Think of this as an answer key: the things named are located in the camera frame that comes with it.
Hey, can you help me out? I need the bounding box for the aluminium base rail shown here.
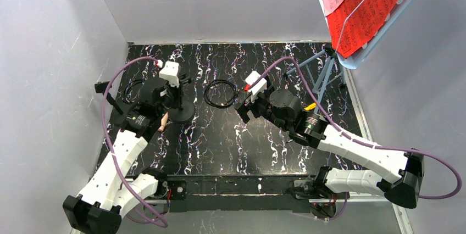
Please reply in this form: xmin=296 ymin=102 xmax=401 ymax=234
xmin=71 ymin=176 xmax=406 ymax=234

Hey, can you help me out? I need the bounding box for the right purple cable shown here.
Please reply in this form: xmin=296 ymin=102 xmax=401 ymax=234
xmin=249 ymin=56 xmax=463 ymax=200

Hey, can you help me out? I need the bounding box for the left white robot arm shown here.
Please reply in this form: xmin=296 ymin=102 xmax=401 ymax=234
xmin=63 ymin=76 xmax=194 ymax=233

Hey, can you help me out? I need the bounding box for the light blue music stand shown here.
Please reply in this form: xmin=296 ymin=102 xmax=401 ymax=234
xmin=299 ymin=0 xmax=412 ymax=102

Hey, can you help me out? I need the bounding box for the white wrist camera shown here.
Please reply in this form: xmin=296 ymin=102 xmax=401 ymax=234
xmin=159 ymin=61 xmax=180 ymax=88
xmin=245 ymin=71 xmax=267 ymax=103

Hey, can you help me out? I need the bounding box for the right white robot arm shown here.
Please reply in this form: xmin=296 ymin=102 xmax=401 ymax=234
xmin=235 ymin=90 xmax=424 ymax=209

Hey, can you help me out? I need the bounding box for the yellow handled screwdriver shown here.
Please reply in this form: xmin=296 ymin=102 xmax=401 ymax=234
xmin=304 ymin=103 xmax=317 ymax=111

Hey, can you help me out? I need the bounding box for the black round mic stand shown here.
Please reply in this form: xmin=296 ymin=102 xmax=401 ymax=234
xmin=168 ymin=74 xmax=195 ymax=124
xmin=94 ymin=81 xmax=125 ymax=115

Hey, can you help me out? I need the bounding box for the beige pink microphone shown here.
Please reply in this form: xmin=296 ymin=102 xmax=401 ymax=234
xmin=158 ymin=113 xmax=168 ymax=132

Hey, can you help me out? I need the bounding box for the red sheet music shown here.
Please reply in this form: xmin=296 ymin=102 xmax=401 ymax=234
xmin=326 ymin=0 xmax=398 ymax=59

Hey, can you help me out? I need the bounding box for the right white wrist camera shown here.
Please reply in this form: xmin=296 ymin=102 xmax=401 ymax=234
xmin=245 ymin=71 xmax=267 ymax=103

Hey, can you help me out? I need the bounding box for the black cable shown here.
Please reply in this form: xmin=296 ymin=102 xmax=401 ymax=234
xmin=123 ymin=79 xmax=146 ymax=104
xmin=203 ymin=79 xmax=239 ymax=109

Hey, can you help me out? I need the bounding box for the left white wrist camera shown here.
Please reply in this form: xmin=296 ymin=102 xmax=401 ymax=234
xmin=159 ymin=61 xmax=180 ymax=88

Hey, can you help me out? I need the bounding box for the purple cable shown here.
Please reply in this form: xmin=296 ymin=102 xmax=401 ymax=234
xmin=102 ymin=56 xmax=169 ymax=229
xmin=249 ymin=56 xmax=463 ymax=200

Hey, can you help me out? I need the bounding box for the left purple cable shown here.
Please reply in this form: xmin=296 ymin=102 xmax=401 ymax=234
xmin=102 ymin=56 xmax=169 ymax=229

